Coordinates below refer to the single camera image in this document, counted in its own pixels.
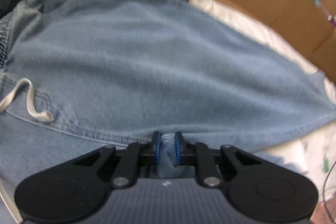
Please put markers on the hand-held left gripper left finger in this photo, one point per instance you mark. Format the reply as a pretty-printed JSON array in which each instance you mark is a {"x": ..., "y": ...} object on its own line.
[{"x": 157, "y": 147}]

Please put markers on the light blue denim pants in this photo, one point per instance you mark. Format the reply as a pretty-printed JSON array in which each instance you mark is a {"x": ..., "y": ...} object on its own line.
[{"x": 157, "y": 56}]

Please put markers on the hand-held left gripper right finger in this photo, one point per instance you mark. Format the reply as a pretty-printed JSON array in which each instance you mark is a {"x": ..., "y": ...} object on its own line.
[{"x": 178, "y": 147}]

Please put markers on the purple and white package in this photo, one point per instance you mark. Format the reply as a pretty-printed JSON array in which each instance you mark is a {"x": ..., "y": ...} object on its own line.
[{"x": 331, "y": 20}]

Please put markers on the person's bare leg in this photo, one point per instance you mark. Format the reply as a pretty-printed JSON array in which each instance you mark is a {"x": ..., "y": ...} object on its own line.
[{"x": 325, "y": 214}]

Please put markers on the cream bear printed blanket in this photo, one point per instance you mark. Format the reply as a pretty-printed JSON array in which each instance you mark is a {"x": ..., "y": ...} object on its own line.
[{"x": 302, "y": 155}]

